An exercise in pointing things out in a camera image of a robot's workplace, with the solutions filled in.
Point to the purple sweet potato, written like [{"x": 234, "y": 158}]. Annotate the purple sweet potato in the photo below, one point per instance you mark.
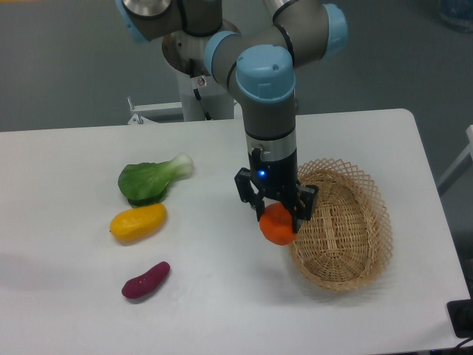
[{"x": 146, "y": 283}]

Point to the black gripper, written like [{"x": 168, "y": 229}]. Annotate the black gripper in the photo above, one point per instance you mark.
[{"x": 276, "y": 180}]

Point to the blue water jug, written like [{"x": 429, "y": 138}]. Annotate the blue water jug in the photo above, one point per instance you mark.
[{"x": 456, "y": 14}]

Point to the green bok choy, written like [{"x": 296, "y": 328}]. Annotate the green bok choy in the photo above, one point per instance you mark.
[{"x": 145, "y": 184}]

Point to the white frame at right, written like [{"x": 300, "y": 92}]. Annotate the white frame at right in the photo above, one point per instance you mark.
[{"x": 459, "y": 165}]

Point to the black device at edge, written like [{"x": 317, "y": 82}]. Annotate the black device at edge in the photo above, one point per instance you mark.
[{"x": 460, "y": 313}]

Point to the yellow mango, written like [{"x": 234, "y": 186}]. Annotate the yellow mango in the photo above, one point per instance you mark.
[{"x": 138, "y": 223}]

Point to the orange fruit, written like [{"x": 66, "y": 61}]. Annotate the orange fruit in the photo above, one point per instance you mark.
[{"x": 276, "y": 225}]

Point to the woven wicker basket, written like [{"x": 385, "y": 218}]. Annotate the woven wicker basket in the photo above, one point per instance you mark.
[{"x": 347, "y": 243}]

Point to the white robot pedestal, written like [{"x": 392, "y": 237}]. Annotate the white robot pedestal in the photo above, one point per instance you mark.
[{"x": 201, "y": 99}]

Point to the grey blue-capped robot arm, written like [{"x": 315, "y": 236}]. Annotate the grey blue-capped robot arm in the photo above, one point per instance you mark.
[{"x": 258, "y": 72}]

